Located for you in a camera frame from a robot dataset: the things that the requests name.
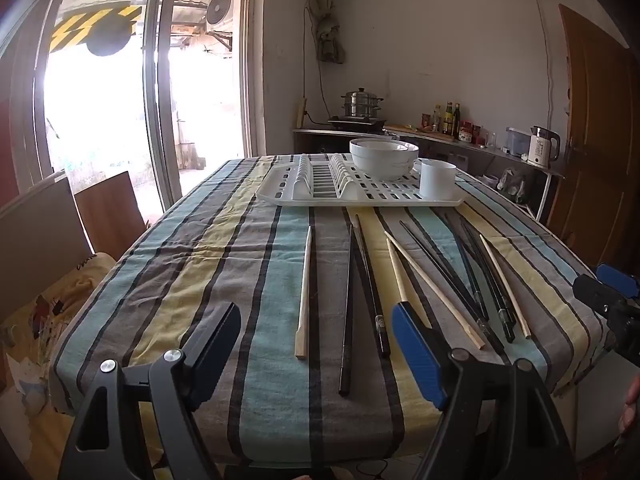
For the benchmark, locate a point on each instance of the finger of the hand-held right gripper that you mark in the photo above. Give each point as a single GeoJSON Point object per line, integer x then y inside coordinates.
{"type": "Point", "coordinates": [595, 292]}
{"type": "Point", "coordinates": [617, 279]}

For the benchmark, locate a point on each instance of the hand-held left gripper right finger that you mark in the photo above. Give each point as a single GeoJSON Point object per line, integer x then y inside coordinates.
{"type": "Point", "coordinates": [415, 345]}

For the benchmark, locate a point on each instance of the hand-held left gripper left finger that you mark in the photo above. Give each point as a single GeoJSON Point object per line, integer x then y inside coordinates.
{"type": "Point", "coordinates": [215, 350]}

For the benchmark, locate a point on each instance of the wooden chopstick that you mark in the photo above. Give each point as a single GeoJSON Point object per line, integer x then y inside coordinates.
{"type": "Point", "coordinates": [397, 272]}
{"type": "Point", "coordinates": [303, 300]}
{"type": "Point", "coordinates": [435, 290]}
{"type": "Point", "coordinates": [505, 285]}

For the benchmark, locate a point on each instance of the white cup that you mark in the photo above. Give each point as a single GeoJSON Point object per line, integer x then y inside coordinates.
{"type": "Point", "coordinates": [437, 182]}

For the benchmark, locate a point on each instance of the person's right hand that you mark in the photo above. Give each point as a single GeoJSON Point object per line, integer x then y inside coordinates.
{"type": "Point", "coordinates": [631, 405]}

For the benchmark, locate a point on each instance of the striped tablecloth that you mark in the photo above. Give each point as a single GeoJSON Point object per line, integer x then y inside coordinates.
{"type": "Point", "coordinates": [260, 310]}

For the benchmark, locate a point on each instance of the brown wooden door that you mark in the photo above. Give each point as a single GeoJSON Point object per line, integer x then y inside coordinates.
{"type": "Point", "coordinates": [600, 135]}

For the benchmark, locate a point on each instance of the white electric kettle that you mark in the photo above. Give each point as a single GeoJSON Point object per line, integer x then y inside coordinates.
{"type": "Point", "coordinates": [542, 147]}

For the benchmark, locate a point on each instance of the white plastic dish rack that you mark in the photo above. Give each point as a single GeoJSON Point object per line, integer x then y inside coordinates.
{"type": "Point", "coordinates": [385, 192]}

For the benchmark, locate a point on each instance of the grey water filter pitcher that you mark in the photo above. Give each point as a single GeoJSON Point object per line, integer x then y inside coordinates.
{"type": "Point", "coordinates": [517, 142]}

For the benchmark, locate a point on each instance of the brown wooden board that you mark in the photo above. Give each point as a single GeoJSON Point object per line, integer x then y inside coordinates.
{"type": "Point", "coordinates": [110, 215]}

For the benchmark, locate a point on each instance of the printed cloth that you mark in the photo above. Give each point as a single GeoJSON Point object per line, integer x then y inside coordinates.
{"type": "Point", "coordinates": [30, 360]}

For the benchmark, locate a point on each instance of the drinking glass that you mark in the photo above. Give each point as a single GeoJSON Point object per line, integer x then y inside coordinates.
{"type": "Point", "coordinates": [489, 140]}

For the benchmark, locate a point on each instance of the white jar with red lid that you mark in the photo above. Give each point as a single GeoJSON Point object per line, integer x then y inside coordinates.
{"type": "Point", "coordinates": [466, 132]}

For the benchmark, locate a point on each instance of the wooden cutting board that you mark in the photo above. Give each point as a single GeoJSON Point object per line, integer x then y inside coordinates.
{"type": "Point", "coordinates": [425, 135]}

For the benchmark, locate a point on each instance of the dark sauce bottle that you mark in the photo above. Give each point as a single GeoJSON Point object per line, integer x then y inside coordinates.
{"type": "Point", "coordinates": [457, 120]}

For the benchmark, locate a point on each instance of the clear small bottle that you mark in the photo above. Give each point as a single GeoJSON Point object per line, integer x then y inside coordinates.
{"type": "Point", "coordinates": [437, 122]}

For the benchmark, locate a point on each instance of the yellow label sauce bottle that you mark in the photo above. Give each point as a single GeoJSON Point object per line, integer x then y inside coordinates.
{"type": "Point", "coordinates": [448, 120]}

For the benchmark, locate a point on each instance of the black induction cooker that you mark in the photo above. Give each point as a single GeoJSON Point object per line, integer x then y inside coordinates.
{"type": "Point", "coordinates": [357, 122]}

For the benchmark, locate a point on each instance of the steel steamer pot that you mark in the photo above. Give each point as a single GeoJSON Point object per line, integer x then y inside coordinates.
{"type": "Point", "coordinates": [361, 102]}

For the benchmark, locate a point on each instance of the beige power strip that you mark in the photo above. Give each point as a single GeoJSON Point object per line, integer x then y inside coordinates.
{"type": "Point", "coordinates": [300, 112]}

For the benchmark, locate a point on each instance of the sliding glass door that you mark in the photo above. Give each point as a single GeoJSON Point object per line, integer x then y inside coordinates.
{"type": "Point", "coordinates": [155, 85]}

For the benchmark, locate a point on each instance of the outdoor fan unit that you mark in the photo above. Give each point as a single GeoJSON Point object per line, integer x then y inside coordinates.
{"type": "Point", "coordinates": [219, 10]}

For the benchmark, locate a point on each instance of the yellow black striped sign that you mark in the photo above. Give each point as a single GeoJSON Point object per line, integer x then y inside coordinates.
{"type": "Point", "coordinates": [70, 30]}

